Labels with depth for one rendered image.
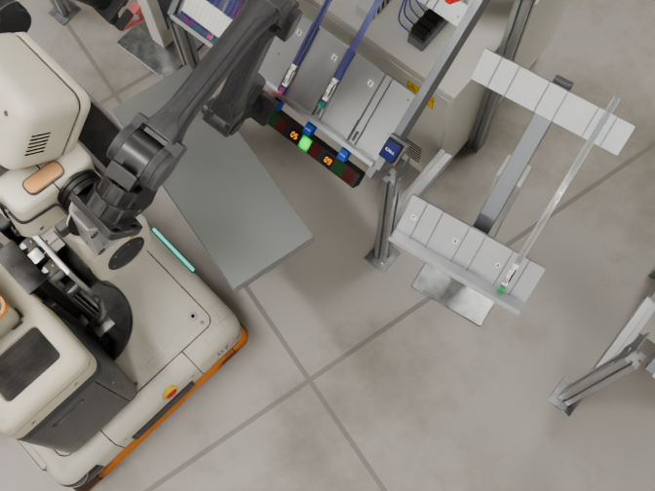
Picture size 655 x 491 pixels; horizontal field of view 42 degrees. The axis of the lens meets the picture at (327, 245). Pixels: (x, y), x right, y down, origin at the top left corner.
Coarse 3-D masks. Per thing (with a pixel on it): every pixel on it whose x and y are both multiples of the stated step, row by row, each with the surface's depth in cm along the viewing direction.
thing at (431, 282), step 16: (496, 176) 191; (512, 192) 194; (496, 224) 214; (432, 272) 269; (416, 288) 268; (432, 288) 267; (448, 288) 267; (464, 288) 267; (448, 304) 266; (464, 304) 266; (480, 304) 266; (480, 320) 264
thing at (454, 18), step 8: (424, 0) 188; (432, 0) 188; (440, 0) 187; (472, 0) 184; (432, 8) 188; (440, 8) 187; (448, 8) 186; (456, 8) 186; (464, 8) 185; (448, 16) 187; (456, 16) 186; (456, 24) 187
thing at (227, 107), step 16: (272, 32) 160; (288, 32) 159; (256, 48) 165; (240, 64) 171; (256, 64) 170; (240, 80) 174; (224, 96) 180; (240, 96) 178; (208, 112) 186; (224, 112) 184; (240, 112) 185; (224, 128) 187
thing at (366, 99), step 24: (288, 48) 207; (312, 48) 204; (336, 48) 201; (264, 72) 212; (312, 72) 206; (360, 72) 200; (384, 72) 198; (312, 96) 207; (336, 96) 204; (360, 96) 202; (384, 96) 199; (408, 96) 196; (336, 120) 206; (360, 120) 203; (384, 120) 200; (360, 144) 205
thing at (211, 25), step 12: (192, 0) 214; (204, 0) 212; (216, 0) 211; (228, 0) 209; (240, 0) 208; (180, 12) 216; (192, 12) 215; (204, 12) 213; (216, 12) 212; (228, 12) 210; (192, 24) 216; (204, 24) 214; (216, 24) 213; (228, 24) 211; (216, 36) 214
